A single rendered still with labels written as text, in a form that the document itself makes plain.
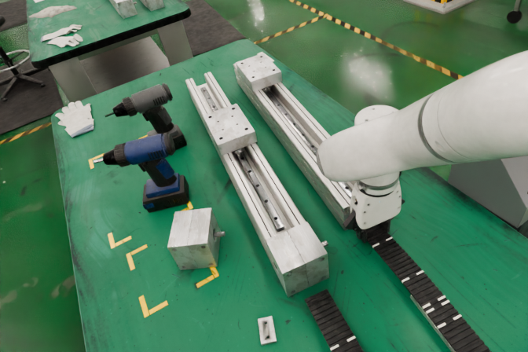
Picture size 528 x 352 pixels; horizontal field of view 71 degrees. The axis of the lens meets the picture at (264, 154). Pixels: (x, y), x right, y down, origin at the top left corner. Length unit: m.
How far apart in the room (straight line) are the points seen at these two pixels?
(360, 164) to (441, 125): 0.19
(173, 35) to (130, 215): 1.57
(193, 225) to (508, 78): 0.69
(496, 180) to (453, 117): 0.57
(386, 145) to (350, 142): 0.06
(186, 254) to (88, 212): 0.41
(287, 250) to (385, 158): 0.32
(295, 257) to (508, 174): 0.48
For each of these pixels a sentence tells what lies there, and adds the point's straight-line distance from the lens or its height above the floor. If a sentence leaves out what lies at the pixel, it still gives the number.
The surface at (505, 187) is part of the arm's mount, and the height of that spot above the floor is 0.87.
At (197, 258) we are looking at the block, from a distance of 0.89.
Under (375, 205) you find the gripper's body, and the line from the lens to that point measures 0.78.
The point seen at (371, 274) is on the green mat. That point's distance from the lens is 0.87.
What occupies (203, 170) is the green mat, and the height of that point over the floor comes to 0.78.
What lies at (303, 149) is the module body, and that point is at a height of 0.86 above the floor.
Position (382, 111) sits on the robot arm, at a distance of 0.68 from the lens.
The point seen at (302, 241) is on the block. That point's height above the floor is 0.87.
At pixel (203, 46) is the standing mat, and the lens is 3.76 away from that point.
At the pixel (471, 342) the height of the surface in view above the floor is 0.81.
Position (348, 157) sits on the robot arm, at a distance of 0.58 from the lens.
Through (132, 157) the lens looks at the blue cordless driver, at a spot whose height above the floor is 0.98.
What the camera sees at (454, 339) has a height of 0.81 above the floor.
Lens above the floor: 1.53
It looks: 41 degrees down
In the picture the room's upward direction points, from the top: 12 degrees counter-clockwise
